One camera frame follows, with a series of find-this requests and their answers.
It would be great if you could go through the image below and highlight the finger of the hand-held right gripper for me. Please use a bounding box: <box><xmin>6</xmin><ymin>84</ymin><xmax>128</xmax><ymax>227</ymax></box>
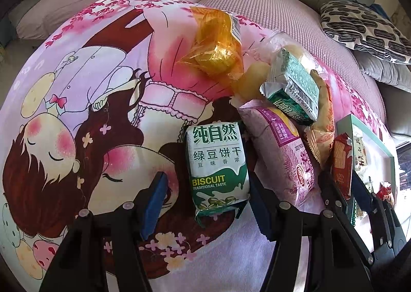
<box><xmin>318</xmin><ymin>167</ymin><xmax>375</xmax><ymax>263</ymax></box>
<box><xmin>351</xmin><ymin>171</ymin><xmax>406</xmax><ymax>248</ymax></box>

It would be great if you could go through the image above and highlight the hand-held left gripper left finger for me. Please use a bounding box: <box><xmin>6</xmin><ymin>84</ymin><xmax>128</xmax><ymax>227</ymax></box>
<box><xmin>39</xmin><ymin>171</ymin><xmax>169</xmax><ymax>292</ymax></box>

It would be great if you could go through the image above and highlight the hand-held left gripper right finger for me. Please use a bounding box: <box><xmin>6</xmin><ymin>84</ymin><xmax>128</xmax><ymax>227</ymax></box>
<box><xmin>247</xmin><ymin>172</ymin><xmax>375</xmax><ymax>292</ymax></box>

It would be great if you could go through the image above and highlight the teal cardboard box tray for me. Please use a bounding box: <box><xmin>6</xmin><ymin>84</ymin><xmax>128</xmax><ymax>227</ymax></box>
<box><xmin>335</xmin><ymin>114</ymin><xmax>397</xmax><ymax>228</ymax></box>

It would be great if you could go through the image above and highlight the dark red biscuit packet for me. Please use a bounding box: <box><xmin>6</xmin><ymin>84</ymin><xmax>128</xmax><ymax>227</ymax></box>
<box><xmin>332</xmin><ymin>133</ymin><xmax>354</xmax><ymax>201</ymax></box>

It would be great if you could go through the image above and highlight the white packet with yellow print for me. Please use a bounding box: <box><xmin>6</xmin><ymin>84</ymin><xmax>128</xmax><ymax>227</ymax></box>
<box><xmin>351</xmin><ymin>131</ymin><xmax>368</xmax><ymax>183</ymax></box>

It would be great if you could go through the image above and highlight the purple cake roll packet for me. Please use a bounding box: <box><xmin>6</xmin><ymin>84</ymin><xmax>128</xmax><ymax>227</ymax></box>
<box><xmin>239</xmin><ymin>99</ymin><xmax>317</xmax><ymax>211</ymax></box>

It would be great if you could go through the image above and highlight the beige orange snack packet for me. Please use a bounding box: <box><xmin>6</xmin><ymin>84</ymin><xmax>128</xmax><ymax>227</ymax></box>
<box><xmin>303</xmin><ymin>69</ymin><xmax>336</xmax><ymax>170</ymax></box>

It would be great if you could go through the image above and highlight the green and white biscuit packet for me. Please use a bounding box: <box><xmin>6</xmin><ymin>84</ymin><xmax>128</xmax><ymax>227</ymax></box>
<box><xmin>184</xmin><ymin>121</ymin><xmax>251</xmax><ymax>230</ymax></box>

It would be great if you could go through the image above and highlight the mint green snack packet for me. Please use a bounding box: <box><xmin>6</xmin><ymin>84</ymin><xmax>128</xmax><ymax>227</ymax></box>
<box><xmin>259</xmin><ymin>48</ymin><xmax>320</xmax><ymax>126</ymax></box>

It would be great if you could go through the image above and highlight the grey pillow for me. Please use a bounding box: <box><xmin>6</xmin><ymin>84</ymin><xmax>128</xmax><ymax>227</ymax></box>
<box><xmin>355</xmin><ymin>51</ymin><xmax>411</xmax><ymax>85</ymax></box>

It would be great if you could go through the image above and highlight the printed cartoon blanket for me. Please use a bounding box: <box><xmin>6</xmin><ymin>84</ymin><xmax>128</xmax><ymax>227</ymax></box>
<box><xmin>0</xmin><ymin>0</ymin><xmax>395</xmax><ymax>292</ymax></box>

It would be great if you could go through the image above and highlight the black and white patterned pillow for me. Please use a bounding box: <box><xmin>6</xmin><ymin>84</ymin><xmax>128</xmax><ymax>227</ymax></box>
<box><xmin>319</xmin><ymin>0</ymin><xmax>411</xmax><ymax>65</ymax></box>

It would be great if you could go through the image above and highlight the orange transparent snack packet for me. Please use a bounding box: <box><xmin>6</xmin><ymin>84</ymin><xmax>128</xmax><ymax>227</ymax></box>
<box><xmin>176</xmin><ymin>6</ymin><xmax>245</xmax><ymax>80</ymax></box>

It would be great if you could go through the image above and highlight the blue cloth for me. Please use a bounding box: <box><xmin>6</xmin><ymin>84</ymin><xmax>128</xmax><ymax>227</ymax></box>
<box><xmin>369</xmin><ymin>3</ymin><xmax>394</xmax><ymax>21</ymax></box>

